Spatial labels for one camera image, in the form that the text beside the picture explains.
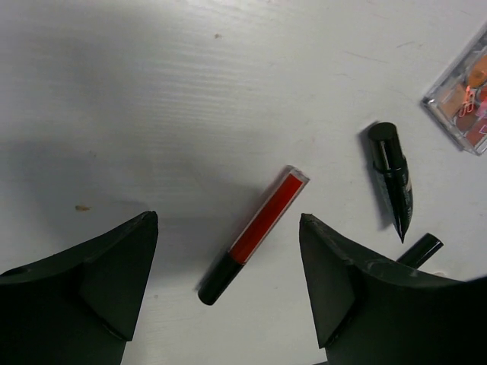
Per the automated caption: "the red lip gloss tube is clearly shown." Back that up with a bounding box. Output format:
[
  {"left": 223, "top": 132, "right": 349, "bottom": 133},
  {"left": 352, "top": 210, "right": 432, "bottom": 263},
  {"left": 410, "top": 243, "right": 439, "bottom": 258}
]
[{"left": 197, "top": 165, "right": 310, "bottom": 306}]

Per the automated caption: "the eyeshadow palette clear case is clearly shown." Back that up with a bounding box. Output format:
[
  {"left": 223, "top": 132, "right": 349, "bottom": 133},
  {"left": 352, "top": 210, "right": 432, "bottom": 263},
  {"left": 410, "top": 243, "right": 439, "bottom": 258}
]
[{"left": 422, "top": 26, "right": 486, "bottom": 156}]

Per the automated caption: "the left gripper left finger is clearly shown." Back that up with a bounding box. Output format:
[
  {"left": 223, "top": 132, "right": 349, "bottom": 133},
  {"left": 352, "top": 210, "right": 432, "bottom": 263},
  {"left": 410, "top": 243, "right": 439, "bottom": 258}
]
[{"left": 1, "top": 211, "right": 158, "bottom": 364}]

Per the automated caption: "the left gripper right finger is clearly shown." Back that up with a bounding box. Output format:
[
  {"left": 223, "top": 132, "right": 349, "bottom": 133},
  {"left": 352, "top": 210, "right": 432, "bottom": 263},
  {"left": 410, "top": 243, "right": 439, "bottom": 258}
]
[{"left": 299, "top": 214, "right": 486, "bottom": 364}]

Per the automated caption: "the brown lip gloss tube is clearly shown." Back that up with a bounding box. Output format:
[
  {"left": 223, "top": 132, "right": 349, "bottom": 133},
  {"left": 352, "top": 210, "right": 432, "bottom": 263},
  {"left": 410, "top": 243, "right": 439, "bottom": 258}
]
[{"left": 396, "top": 233, "right": 444, "bottom": 269}]

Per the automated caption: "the black squeeze tube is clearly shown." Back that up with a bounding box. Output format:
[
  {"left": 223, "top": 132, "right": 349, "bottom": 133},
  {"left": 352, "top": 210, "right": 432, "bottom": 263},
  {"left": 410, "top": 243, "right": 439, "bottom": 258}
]
[{"left": 367, "top": 122, "right": 413, "bottom": 243}]

